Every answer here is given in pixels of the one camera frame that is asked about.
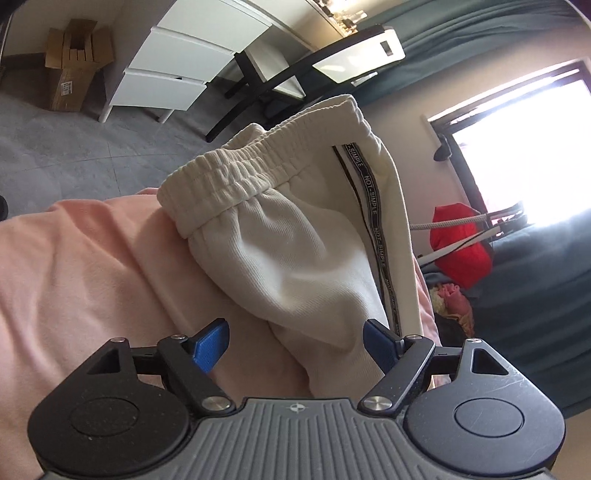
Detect teal blanket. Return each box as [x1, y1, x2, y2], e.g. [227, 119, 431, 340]
[465, 220, 591, 418]

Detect pink bed sheet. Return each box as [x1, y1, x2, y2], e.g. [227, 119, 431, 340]
[0, 187, 451, 467]

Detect teal curtain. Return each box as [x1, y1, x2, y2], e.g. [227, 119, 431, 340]
[351, 0, 591, 95]

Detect dark cloth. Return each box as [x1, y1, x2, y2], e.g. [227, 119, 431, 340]
[436, 314, 477, 348]

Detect black window handle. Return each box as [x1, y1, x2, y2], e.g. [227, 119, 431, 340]
[433, 134, 456, 162]

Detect white desk black frame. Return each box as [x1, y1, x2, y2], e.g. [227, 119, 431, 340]
[205, 0, 333, 141]

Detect cream white sweatpants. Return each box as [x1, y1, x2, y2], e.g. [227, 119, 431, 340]
[157, 93, 424, 398]

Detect white tripod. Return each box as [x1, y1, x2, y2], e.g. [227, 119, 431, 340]
[410, 200, 528, 267]

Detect window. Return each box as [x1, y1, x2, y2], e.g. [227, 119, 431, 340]
[428, 60, 591, 232]

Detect red bag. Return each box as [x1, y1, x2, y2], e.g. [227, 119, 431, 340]
[429, 202, 493, 290]

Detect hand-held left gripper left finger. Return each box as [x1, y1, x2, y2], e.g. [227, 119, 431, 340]
[88, 318, 236, 415]

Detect cardboard box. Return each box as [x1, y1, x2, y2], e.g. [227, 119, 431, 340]
[44, 17, 116, 112]

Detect group of small bottles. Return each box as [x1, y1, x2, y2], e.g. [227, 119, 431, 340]
[318, 0, 371, 36]

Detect black and white desk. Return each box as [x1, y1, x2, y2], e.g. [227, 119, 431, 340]
[311, 25, 408, 87]

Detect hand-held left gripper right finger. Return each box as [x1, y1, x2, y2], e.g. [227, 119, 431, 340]
[359, 318, 506, 413]

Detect white drawer cabinet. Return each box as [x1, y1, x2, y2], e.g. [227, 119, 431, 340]
[98, 0, 274, 124]

